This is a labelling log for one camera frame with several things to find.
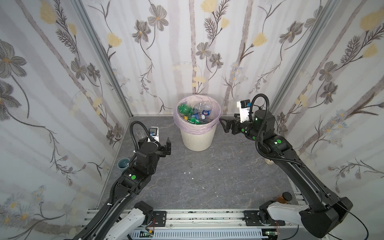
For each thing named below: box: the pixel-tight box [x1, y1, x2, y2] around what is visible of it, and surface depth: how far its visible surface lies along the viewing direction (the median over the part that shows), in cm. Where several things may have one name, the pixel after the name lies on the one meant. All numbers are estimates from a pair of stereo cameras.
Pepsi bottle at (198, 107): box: [193, 102, 205, 115], surface depth 88 cm
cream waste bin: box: [180, 123, 217, 151], surface depth 90 cm
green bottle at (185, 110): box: [177, 103, 194, 117], surface depth 88 cm
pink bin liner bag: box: [173, 94, 222, 136], surface depth 84 cm
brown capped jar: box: [275, 192, 293, 204], surface depth 75 cm
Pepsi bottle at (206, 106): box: [200, 101, 213, 120], surface depth 95 cm
